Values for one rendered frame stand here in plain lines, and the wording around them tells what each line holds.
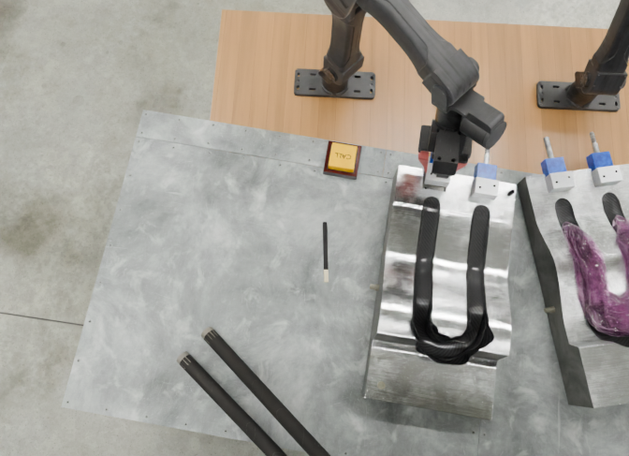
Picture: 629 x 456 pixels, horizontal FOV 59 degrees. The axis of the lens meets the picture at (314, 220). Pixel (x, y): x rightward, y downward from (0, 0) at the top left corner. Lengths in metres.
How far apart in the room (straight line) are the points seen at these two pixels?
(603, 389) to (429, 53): 0.73
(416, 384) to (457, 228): 0.34
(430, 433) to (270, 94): 0.86
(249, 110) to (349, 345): 0.61
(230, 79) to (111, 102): 1.05
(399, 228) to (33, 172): 1.60
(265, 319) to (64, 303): 1.14
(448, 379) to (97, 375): 0.74
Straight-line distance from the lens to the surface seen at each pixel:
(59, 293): 2.26
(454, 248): 1.23
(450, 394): 1.22
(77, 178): 2.35
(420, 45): 0.99
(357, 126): 1.38
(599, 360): 1.28
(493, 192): 1.25
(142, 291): 1.31
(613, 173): 1.41
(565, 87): 1.55
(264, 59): 1.46
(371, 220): 1.30
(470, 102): 1.03
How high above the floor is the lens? 2.05
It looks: 75 degrees down
